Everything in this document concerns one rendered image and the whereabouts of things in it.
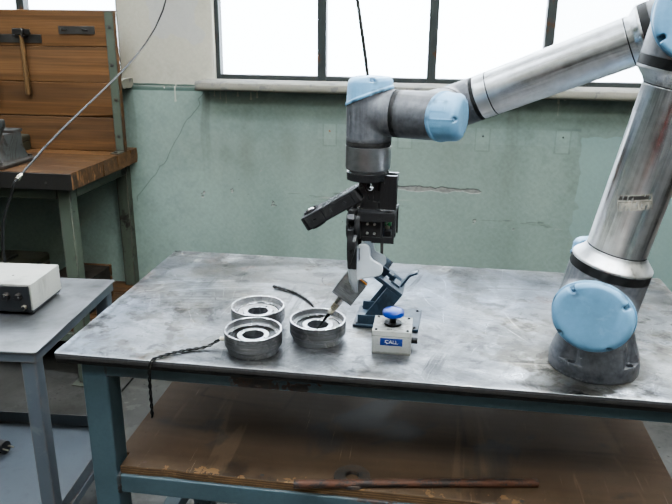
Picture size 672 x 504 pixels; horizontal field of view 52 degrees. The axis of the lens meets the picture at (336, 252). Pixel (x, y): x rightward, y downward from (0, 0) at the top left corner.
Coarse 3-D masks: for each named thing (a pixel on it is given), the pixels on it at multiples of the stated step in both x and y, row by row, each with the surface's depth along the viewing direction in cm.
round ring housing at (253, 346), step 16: (240, 320) 127; (256, 320) 128; (272, 320) 127; (224, 336) 122; (240, 336) 123; (256, 336) 126; (272, 336) 120; (240, 352) 119; (256, 352) 119; (272, 352) 122
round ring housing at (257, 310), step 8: (248, 296) 138; (256, 296) 138; (264, 296) 138; (232, 304) 134; (240, 304) 137; (248, 304) 137; (272, 304) 137; (280, 304) 136; (232, 312) 131; (248, 312) 135; (256, 312) 136; (264, 312) 136; (272, 312) 134; (280, 312) 131; (232, 320) 132; (280, 320) 132
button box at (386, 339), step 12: (384, 324) 125; (396, 324) 124; (408, 324) 125; (372, 336) 123; (384, 336) 122; (396, 336) 122; (408, 336) 122; (372, 348) 123; (384, 348) 123; (396, 348) 123; (408, 348) 122
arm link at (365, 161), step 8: (352, 152) 111; (360, 152) 110; (368, 152) 110; (376, 152) 110; (384, 152) 111; (352, 160) 111; (360, 160) 110; (368, 160) 110; (376, 160) 110; (384, 160) 111; (352, 168) 112; (360, 168) 111; (368, 168) 110; (376, 168) 111; (384, 168) 112
